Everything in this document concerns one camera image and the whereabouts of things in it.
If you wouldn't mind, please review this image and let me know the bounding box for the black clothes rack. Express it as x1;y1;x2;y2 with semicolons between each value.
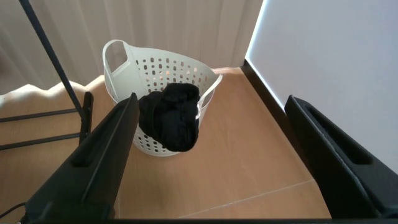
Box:
0;0;95;152

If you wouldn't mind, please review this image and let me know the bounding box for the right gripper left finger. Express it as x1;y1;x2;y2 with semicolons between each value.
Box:
24;92;141;220

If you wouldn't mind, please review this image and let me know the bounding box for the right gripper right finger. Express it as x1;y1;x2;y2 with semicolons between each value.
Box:
284;95;398;220

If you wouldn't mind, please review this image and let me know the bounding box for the white curtain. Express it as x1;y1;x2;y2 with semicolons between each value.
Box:
0;0;264;96

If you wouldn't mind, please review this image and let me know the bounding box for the white laundry basket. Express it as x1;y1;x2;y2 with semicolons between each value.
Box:
102;39;224;157

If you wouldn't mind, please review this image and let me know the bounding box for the black garment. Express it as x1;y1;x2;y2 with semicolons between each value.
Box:
137;82;201;153

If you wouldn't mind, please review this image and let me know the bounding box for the black cable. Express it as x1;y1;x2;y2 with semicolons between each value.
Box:
0;201;27;219

